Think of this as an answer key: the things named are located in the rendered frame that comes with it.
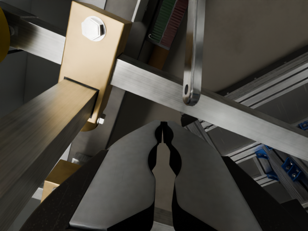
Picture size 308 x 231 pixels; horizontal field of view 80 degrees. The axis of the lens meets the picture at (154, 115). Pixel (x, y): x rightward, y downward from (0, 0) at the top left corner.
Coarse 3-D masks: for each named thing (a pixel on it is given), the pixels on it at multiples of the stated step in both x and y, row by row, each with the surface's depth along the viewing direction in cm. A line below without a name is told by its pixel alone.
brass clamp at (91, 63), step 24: (72, 0) 16; (72, 24) 17; (120, 24) 17; (72, 48) 18; (96, 48) 18; (120, 48) 19; (72, 72) 19; (96, 72) 19; (96, 96) 20; (96, 120) 22
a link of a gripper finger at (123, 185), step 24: (120, 144) 10; (144, 144) 10; (120, 168) 8; (144, 168) 8; (96, 192) 7; (120, 192) 7; (144, 192) 7; (72, 216) 6; (96, 216) 6; (120, 216) 6; (144, 216) 7
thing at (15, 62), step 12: (0, 0) 30; (12, 0) 33; (24, 0) 35; (12, 48) 37; (12, 60) 38; (24, 60) 42; (0, 72) 36; (12, 72) 39; (24, 72) 43; (0, 84) 37; (12, 84) 41; (24, 84) 45; (0, 96) 39; (12, 96) 42; (0, 108) 40; (12, 108) 44; (12, 228) 73
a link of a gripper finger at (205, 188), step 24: (168, 144) 12; (192, 144) 10; (192, 168) 8; (216, 168) 8; (192, 192) 7; (216, 192) 7; (240, 192) 7; (192, 216) 6; (216, 216) 6; (240, 216) 6
